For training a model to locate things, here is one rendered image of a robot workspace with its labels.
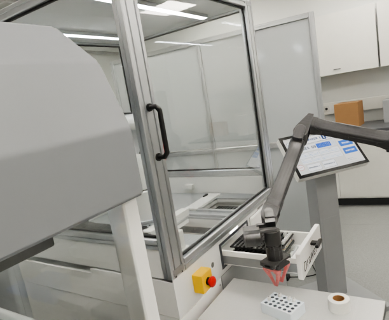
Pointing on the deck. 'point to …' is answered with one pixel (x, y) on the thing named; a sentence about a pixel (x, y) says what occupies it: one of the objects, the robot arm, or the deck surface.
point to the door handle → (161, 131)
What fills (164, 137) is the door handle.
